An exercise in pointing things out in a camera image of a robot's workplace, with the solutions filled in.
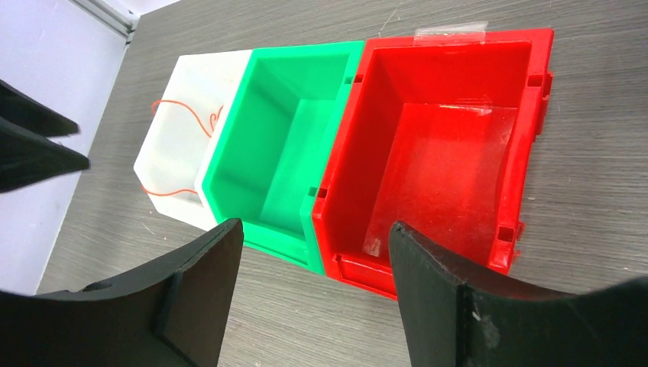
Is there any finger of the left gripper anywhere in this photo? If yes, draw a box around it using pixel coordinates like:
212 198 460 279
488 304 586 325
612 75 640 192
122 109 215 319
1 80 79 137
1 119 90 193

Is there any green plastic bin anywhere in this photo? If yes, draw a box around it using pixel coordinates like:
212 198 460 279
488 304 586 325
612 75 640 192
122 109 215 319
199 41 365 274

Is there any orange cable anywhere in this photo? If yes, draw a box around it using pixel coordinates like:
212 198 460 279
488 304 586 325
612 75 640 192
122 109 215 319
141 99 226 197

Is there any red plastic bin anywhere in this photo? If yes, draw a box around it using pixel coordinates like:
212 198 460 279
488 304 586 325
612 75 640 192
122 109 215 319
312 28 554 299

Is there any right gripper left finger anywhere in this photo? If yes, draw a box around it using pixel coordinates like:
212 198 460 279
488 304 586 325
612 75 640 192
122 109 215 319
1 219 244 366

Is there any white plastic bin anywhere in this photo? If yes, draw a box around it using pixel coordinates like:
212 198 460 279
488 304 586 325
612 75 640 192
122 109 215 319
134 50 251 230

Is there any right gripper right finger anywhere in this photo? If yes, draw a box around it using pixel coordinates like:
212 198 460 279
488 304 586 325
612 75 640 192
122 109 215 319
389 221 647 366

